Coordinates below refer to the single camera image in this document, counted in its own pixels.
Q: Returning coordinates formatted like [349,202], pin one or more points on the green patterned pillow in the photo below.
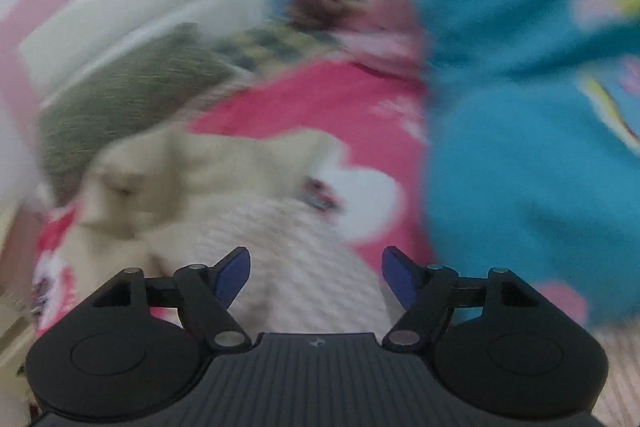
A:
[125,107]

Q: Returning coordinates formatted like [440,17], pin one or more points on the pink floral blanket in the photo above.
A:
[310,107]

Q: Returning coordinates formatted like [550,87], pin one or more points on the cream garment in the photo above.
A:
[200,172]

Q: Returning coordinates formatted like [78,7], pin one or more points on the blue and pink dotted quilt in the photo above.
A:
[500,107]

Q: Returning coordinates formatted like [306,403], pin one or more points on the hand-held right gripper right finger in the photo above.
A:
[400,277]

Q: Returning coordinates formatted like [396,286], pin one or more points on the beige white checked coat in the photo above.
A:
[300,247]

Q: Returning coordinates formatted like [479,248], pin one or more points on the light pink pillow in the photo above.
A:
[390,7]

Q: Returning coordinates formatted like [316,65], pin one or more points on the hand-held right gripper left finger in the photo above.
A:
[232,277]

